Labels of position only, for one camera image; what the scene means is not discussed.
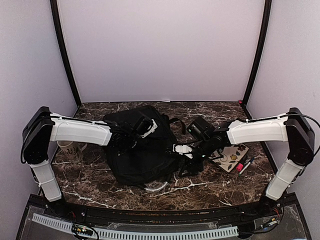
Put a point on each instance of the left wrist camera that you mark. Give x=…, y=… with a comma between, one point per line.
x=145, y=127

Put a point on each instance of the black right frame post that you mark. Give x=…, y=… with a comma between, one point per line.
x=258, y=53

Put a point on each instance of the black left frame post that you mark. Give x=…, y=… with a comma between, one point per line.
x=63, y=51

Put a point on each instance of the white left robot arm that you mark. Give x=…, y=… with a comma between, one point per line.
x=45, y=127

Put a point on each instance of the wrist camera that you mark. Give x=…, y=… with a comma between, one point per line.
x=145, y=127
x=179, y=151

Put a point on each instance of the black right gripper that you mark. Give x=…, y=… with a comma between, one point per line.
x=191, y=166

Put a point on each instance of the grey slotted cable duct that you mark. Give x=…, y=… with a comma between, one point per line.
x=121, y=231

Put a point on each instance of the black frame post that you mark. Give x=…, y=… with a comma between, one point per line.
x=258, y=53
x=63, y=51

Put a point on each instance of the black student backpack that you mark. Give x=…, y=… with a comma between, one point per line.
x=147, y=161

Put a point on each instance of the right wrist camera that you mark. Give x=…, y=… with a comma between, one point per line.
x=179, y=151

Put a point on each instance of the white patterned mug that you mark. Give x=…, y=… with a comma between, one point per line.
x=73, y=150

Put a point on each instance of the pink highlighter marker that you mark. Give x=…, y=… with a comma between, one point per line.
x=240, y=167

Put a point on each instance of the green capped marker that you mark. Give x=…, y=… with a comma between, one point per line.
x=241, y=172

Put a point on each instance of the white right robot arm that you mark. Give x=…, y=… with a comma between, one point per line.
x=291, y=127

